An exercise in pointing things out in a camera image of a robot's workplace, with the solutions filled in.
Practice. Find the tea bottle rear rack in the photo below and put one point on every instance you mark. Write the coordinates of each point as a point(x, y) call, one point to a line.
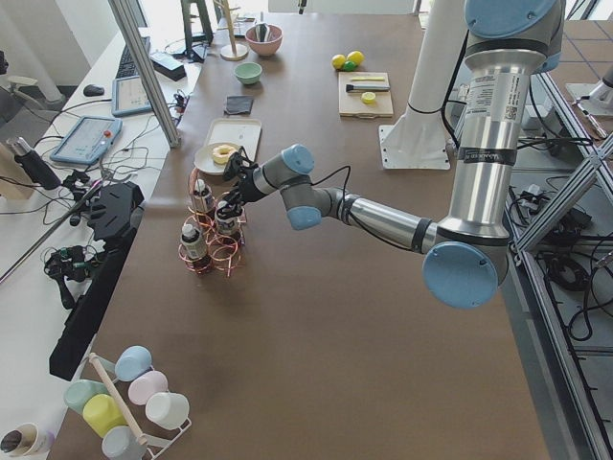
point(203, 201)

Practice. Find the halved lemon on board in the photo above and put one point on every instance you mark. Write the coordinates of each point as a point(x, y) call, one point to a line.
point(368, 98)

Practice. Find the glazed ring donut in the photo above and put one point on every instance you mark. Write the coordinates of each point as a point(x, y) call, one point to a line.
point(222, 153)

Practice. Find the blue plastic cup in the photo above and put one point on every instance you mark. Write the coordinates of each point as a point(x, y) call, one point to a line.
point(133, 363)

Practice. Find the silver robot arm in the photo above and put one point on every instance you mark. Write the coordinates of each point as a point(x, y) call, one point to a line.
point(464, 253)

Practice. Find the dark grey folded cloth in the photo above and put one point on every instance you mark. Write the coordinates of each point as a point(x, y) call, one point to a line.
point(238, 105)

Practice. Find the tea bottle rack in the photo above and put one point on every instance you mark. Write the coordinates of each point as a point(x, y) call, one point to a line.
point(195, 249)
point(203, 201)

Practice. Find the pink bowl with ice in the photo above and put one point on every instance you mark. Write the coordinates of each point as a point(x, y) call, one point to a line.
point(265, 49)

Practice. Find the green plastic cup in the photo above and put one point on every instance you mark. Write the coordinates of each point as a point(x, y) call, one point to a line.
point(80, 392)

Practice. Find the wooden mug tree stand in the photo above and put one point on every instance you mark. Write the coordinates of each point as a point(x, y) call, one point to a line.
point(233, 51)

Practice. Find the white wire cup rack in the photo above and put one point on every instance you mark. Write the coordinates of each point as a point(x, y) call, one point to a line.
point(156, 439)

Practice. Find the green lime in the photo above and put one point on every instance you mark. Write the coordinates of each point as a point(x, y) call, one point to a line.
point(349, 66)

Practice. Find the white plastic cup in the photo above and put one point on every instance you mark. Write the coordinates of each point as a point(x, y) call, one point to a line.
point(168, 410)

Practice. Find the metal ice scoop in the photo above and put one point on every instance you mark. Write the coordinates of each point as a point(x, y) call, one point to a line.
point(262, 31)

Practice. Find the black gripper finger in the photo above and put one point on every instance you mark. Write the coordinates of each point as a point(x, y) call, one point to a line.
point(231, 204)

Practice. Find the black keyboard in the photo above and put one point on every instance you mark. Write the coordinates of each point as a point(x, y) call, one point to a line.
point(127, 65)

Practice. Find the mint green bowl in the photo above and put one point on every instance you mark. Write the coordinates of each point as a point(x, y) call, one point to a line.
point(248, 73)

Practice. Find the pink plastic cup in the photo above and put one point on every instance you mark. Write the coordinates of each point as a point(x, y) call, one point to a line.
point(145, 386)

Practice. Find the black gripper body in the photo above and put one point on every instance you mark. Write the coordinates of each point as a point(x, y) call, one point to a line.
point(243, 188)

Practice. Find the white round plate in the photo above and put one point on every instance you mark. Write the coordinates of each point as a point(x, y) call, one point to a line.
point(212, 158)

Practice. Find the paper coffee cup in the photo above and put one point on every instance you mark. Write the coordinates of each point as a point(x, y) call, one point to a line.
point(27, 439)

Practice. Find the wooden cutting board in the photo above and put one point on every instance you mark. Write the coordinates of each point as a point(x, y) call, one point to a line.
point(350, 105)

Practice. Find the black computer mouse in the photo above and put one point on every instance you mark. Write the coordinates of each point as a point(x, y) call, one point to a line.
point(93, 90)

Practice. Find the tea bottle dark liquid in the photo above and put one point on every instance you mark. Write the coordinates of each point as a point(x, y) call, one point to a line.
point(226, 218)

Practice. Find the yellow plastic cup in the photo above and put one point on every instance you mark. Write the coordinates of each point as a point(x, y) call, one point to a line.
point(102, 414)

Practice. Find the copper wire bottle rack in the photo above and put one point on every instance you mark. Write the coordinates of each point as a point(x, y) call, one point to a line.
point(224, 251)

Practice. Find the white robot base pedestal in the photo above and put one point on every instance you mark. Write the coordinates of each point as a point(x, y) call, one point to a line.
point(417, 140)

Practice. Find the blue teach pendant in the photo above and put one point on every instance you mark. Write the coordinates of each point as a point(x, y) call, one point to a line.
point(88, 140)
point(129, 97)

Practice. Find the cream rectangular tray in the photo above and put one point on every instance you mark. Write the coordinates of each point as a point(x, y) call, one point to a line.
point(243, 132)

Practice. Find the black thermos bottle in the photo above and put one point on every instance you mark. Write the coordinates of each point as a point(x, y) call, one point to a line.
point(33, 165)

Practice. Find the grey plastic cup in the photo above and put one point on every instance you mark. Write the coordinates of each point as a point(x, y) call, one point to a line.
point(119, 443)

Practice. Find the knife with black handle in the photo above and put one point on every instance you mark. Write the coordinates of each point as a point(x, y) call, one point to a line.
point(354, 87)

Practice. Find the tea bottle front rack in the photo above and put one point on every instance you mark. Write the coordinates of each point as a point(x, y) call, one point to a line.
point(195, 249)

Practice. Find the aluminium frame post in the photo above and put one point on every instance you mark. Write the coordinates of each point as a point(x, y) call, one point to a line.
point(126, 21)

